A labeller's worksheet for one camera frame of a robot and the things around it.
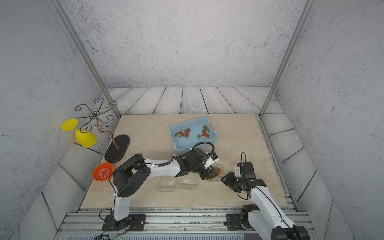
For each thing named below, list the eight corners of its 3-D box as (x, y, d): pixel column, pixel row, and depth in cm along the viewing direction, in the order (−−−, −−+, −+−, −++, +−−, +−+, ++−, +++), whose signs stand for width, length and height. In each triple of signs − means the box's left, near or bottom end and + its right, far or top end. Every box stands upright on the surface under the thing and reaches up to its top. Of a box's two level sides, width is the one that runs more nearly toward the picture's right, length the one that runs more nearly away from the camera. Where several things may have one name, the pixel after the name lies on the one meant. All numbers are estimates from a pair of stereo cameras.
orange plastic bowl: (93, 182, 89) (89, 179, 85) (100, 166, 95) (96, 162, 92) (110, 182, 88) (107, 179, 85) (116, 166, 95) (113, 162, 92)
